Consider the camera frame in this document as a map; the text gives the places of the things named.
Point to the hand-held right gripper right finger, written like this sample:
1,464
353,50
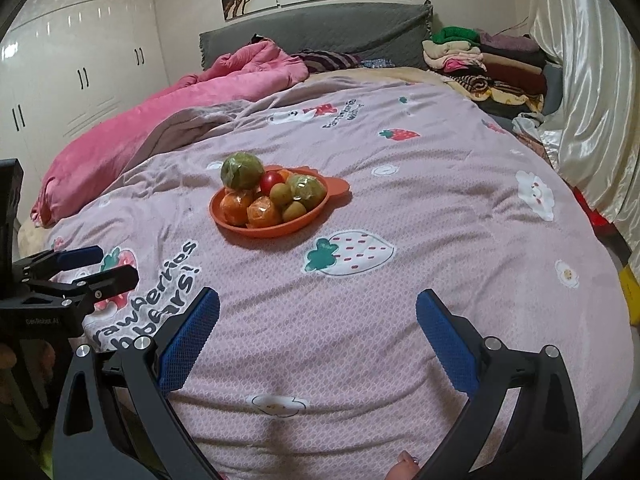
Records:
445,340

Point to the red tomato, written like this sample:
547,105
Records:
272,180

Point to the orange plastic plate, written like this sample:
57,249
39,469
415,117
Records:
335,187

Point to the cream satin curtain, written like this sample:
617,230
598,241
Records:
585,60

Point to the brown longan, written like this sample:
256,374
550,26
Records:
294,210
280,192

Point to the person's left hand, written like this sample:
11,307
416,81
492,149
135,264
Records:
6,360

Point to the plastic-wrapped green citrus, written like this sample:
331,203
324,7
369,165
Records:
306,191
242,170

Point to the yellow item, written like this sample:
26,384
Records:
631,295

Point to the white glossy wardrobe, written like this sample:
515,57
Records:
75,45

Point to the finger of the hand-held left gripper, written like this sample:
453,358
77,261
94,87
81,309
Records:
112,280
77,257

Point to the plastic-wrapped orange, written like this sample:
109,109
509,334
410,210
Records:
263,212
285,175
235,205

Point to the beige bed sheet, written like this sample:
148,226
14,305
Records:
390,75

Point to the yellow-green cloth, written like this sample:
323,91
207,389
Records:
46,460

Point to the red item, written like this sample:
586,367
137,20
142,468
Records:
595,215

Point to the pile of folded clothes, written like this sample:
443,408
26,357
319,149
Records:
500,72

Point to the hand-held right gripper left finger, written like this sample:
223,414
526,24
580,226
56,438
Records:
190,340

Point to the dark striped cloth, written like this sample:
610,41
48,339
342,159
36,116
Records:
325,60

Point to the pink fleece blanket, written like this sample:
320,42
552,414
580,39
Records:
125,130

